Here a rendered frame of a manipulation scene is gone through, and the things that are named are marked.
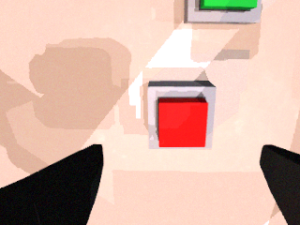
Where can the red button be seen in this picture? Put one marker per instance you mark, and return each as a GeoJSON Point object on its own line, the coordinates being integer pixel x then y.
{"type": "Point", "coordinates": [180, 115]}

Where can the green button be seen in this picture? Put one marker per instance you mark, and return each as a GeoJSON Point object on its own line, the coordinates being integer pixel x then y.
{"type": "Point", "coordinates": [237, 12]}

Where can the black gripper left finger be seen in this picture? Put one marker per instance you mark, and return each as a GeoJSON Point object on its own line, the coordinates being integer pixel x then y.
{"type": "Point", "coordinates": [60, 194]}

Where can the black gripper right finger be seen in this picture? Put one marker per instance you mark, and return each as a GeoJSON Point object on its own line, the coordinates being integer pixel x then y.
{"type": "Point", "coordinates": [281, 168]}

